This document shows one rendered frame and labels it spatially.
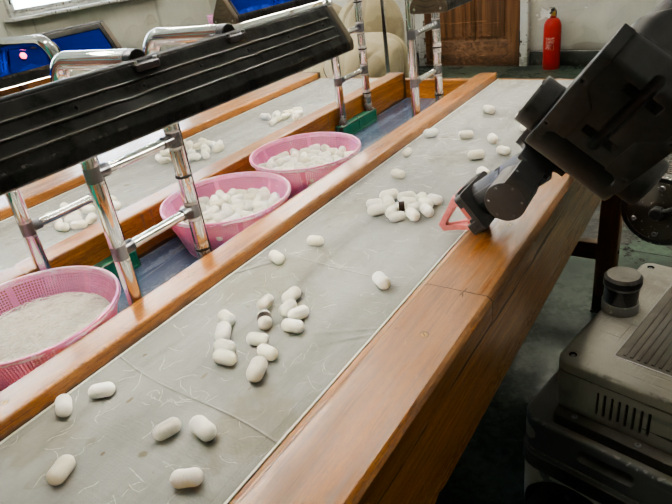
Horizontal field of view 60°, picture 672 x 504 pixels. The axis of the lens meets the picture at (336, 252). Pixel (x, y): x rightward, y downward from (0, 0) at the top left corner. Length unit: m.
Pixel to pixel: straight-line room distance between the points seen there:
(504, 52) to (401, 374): 5.13
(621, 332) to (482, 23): 4.69
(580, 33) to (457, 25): 1.07
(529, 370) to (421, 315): 1.14
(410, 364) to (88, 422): 0.38
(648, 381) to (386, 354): 0.57
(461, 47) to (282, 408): 5.30
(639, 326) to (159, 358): 0.88
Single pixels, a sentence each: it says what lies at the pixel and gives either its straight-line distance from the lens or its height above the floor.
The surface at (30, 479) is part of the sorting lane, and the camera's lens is 0.74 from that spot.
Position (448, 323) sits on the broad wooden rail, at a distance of 0.74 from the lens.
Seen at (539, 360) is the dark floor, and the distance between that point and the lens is 1.91.
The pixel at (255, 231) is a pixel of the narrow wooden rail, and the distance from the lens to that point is 1.04.
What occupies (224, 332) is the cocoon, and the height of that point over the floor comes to 0.76.
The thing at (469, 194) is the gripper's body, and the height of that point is 0.83.
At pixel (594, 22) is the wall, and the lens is 5.50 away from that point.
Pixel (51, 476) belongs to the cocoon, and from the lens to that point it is 0.70.
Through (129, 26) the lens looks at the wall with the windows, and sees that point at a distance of 6.95.
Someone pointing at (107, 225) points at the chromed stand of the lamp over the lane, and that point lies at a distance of 0.88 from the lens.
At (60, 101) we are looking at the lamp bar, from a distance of 0.64.
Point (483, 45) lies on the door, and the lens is 5.75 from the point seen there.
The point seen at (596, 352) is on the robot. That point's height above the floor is 0.47.
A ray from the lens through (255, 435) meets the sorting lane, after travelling 0.67.
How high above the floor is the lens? 1.20
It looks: 28 degrees down
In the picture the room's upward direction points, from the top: 8 degrees counter-clockwise
